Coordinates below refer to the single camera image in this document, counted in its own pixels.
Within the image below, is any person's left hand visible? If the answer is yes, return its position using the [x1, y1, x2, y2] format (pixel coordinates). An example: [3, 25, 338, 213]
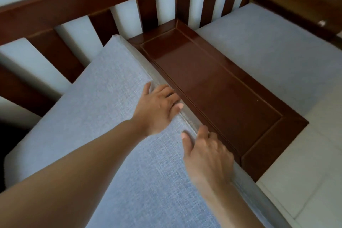
[131, 82, 184, 138]

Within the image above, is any dark wooden sofa with console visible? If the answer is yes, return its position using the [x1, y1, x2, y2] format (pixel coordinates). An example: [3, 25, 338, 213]
[0, 0, 342, 183]

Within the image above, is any person's right hand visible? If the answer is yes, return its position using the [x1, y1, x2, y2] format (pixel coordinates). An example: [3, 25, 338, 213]
[181, 125, 235, 191]

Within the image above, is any grey cushion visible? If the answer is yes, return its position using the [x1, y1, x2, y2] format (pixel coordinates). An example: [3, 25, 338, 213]
[4, 35, 292, 228]
[195, 2, 342, 116]

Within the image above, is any person's left forearm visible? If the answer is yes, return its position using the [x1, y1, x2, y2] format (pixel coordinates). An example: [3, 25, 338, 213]
[0, 119, 149, 228]

